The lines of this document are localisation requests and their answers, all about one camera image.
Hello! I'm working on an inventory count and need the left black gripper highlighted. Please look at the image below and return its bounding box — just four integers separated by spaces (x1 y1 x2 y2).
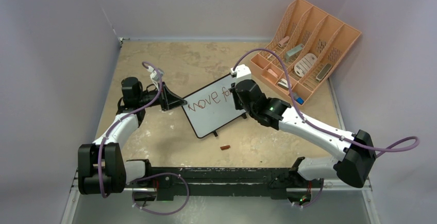
138 82 187 112

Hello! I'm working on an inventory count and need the black-framed whiteboard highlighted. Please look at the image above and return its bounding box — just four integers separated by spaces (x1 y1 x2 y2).
182 74 246 139

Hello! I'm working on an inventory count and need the brown marker cap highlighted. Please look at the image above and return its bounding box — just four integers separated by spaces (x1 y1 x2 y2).
220 145 230 150

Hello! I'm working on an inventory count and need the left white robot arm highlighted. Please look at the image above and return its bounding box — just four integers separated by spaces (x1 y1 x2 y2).
77 77 187 197

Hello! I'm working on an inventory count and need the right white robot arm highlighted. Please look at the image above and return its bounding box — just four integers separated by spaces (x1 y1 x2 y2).
230 80 376 188

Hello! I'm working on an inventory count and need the grey whiteboard eraser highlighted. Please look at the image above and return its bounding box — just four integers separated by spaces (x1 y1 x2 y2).
315 63 332 82

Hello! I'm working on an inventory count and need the pink eraser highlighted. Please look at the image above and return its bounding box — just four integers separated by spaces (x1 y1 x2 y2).
267 68 278 81

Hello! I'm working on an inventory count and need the blue small item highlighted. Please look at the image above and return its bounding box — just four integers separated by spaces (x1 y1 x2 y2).
292 92 304 105

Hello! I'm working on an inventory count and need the teal staple box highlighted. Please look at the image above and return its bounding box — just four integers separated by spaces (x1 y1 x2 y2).
284 44 304 62

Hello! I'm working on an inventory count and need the pink stapler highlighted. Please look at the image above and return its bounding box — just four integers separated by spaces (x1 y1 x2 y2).
278 36 290 48

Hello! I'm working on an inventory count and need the peach plastic desk organizer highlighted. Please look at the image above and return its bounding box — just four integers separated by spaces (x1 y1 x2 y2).
249 0 361 106

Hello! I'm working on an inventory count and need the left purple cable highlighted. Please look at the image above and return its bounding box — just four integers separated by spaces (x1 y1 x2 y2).
97 62 190 216

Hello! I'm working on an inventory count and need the purple cable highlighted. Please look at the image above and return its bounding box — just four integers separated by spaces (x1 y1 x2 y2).
232 48 420 210
97 62 190 216

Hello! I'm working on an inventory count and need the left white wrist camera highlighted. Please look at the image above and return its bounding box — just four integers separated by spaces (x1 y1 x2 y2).
150 68 164 84

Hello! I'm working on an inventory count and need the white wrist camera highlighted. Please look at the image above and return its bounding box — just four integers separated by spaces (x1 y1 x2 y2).
230 64 252 84
150 68 164 84

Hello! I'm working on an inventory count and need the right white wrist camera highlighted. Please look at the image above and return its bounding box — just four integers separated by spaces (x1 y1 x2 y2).
230 64 252 84

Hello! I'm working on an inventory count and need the black aluminium base frame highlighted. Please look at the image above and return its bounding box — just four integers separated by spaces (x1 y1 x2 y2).
70 166 373 203

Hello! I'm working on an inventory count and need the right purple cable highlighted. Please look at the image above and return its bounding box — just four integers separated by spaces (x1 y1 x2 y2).
232 48 420 210

